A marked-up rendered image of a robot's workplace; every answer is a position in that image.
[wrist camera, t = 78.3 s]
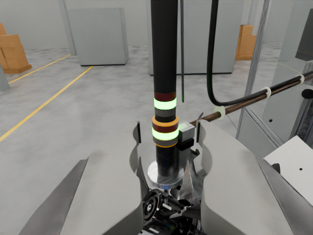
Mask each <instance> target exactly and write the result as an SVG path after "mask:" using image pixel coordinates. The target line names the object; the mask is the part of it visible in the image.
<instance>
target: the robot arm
mask: <svg viewBox="0 0 313 235"><path fill-rule="evenodd" d="M139 143H141V131H140V121H136V120H133V121H131V122H129V123H128V124H126V125H125V126H124V127H123V128H121V129H120V130H118V131H117V132H115V133H114V134H113V135H111V136H110V137H108V138H107V139H106V140H105V141H103V142H102V143H101V144H100V145H98V146H97V147H96V148H95V149H94V150H93V151H92V153H91V154H90V155H89V156H88V157H87V159H81V160H80V161H79V162H78V163H77V164H76V165H75V166H74V168H73V169H72V170H71V171H70V172H69V173H68V174H67V176H66V177H65V178H64V179H63V180H62V181H61V182H60V184H59V185H58V186H57V187H56V188H55V189H54V190H53V192H52V193H51V194H50V195H49V196H48V197H47V198H46V199H45V200H44V201H43V203H42V204H41V205H40V206H39V207H38V208H37V210H36V211H35V212H34V213H33V215H32V216H31V217H30V219H29V220H28V221H27V223H26V224H25V226H24V227H23V229H22V230H21V231H20V233H19V234H18V235H138V234H139V233H140V232H141V231H142V229H143V203H142V194H141V185H140V180H139V178H138V177H137V176H136V175H135V174H134V173H135V171H136V169H137V168H138V166H139V162H138V153H137V147H138V145H139ZM196 143H199V145H200V146H201V147H202V158H201V166H202V168H203V169H204V170H205V172H206V174H207V176H206V177H205V179H204V184H203V191H202V199H201V226H202V229H203V231H204V232H205V233H206V234H207V235H313V206H312V205H311V204H310V203H309V202H308V201H307V200H306V199H305V198H304V197H303V196H302V195H301V194H300V193H299V192H298V191H297V190H296V189H295V188H294V187H293V186H292V185H291V184H290V183H289V182H288V181H287V180H286V179H285V178H284V177H282V176H281V175H280V174H279V173H278V172H277V171H276V170H275V169H274V168H273V167H272V166H271V165H270V164H269V163H268V162H267V161H266V160H265V159H258V158H257V157H256V156H255V155H254V154H253V153H252V152H251V151H250V150H249V149H247V148H246V147H245V146H244V145H243V144H242V143H240V142H239V141H238V140H236V139H235V138H234V137H232V136H231V135H229V134H228V133H226V132H224V131H223V130H221V129H219V128H218V127H216V126H215V125H213V124H212V123H210V122H209V121H207V120H203V119H200V120H197V122H196Z"/></svg>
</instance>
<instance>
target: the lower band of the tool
mask: <svg viewBox="0 0 313 235"><path fill-rule="evenodd" d="M152 122H153V123H154V124H156V125H158V126H172V125H175V124H176V123H177V122H178V117H177V116H176V119H175V120H174V121H172V122H169V123H161V122H158V121H156V120H155V116H154V117H153V118H152ZM154 131H155V130H154ZM175 131H176V130H175ZM175 131H173V132H175ZM173 132H169V133H173ZM158 133H161V132H158ZM163 134H167V133H163ZM154 137H155V136H154ZM175 138H176V137H175ZM157 139H158V138H157ZM173 139H174V138H173ZM159 140H163V139H159ZM168 140H172V139H168ZM176 143H177V142H176ZM176 143H175V144H176ZM155 144H156V143H155ZM175 144H174V145H175ZM156 145H157V144H156ZM174 145H171V146H160V145H157V146H159V147H164V148H167V147H172V146H174Z"/></svg>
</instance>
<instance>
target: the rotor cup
mask: <svg viewBox="0 0 313 235"><path fill-rule="evenodd" d="M142 203H143V229H142V230H144V231H146V232H148V233H150V234H152V235H193V234H194V231H195V228H196V222H197V220H196V219H194V218H186V216H185V217H181V218H177V219H173V220H169V218H170V216H171V215H173V214H175V213H177V212H178V211H179V210H182V209H184V207H185V206H187V207H189V206H191V204H192V203H191V202H189V201H187V200H185V199H180V200H177V199H176V198H174V197H172V196H171V195H168V204H167V206H169V207H171V210H169V209H168V208H166V207H164V206H163V203H164V195H163V191H162V190H160V189H158V188H154V189H152V190H151V191H149V192H148V193H147V194H146V196H145V197H144V199H143V201H142ZM149 204H151V205H152V207H151V210H150V211H147V207H148V205H149ZM149 228H152V229H154V230H156V231H158V232H159V233H156V232H154V231H151V230H149Z"/></svg>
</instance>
